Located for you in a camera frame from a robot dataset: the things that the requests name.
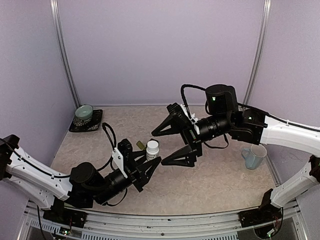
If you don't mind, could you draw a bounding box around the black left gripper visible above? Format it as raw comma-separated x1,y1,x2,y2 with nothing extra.
92,149,162,206

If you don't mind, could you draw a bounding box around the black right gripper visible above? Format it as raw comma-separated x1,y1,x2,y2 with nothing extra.
152,112,233,167

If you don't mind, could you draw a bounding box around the white pill bottle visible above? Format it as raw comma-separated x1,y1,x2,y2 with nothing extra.
146,140,160,161

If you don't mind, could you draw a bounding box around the green pill organizer box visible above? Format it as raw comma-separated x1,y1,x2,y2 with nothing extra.
136,140,147,151

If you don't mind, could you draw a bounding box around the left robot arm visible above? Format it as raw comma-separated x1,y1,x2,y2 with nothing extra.
0,134,162,223

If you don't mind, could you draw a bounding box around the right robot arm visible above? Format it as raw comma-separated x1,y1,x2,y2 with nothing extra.
151,84,320,222

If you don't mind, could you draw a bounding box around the black patterned tray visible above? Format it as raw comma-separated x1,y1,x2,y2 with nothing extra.
68,109,103,133

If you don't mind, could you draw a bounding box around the light blue mug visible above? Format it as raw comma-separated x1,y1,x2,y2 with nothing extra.
241,144,267,170

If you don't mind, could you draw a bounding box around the light green ceramic bowl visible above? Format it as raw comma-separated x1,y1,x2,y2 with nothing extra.
75,104,94,121

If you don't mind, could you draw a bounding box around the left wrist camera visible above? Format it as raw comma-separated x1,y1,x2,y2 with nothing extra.
111,138,132,179

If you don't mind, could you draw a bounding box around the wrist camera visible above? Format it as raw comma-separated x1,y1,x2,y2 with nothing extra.
111,138,132,179
166,102,199,126

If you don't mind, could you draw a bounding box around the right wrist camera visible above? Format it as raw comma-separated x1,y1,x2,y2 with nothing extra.
166,102,199,126

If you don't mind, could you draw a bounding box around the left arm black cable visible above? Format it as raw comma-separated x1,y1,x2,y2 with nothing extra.
98,122,118,171

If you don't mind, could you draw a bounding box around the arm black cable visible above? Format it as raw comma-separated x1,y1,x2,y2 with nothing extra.
98,122,118,171
180,84,208,113

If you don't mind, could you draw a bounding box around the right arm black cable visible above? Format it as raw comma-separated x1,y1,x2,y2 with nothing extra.
180,84,208,113

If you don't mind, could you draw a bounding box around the aluminium front rail frame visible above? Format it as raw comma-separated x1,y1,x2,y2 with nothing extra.
17,197,308,240

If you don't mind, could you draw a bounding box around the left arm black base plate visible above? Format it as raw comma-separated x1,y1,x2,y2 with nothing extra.
43,208,88,229

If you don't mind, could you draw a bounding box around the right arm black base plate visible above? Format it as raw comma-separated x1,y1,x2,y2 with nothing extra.
238,208,282,228

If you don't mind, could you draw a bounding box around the right aluminium corner post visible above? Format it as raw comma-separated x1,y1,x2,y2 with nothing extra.
242,0,272,105

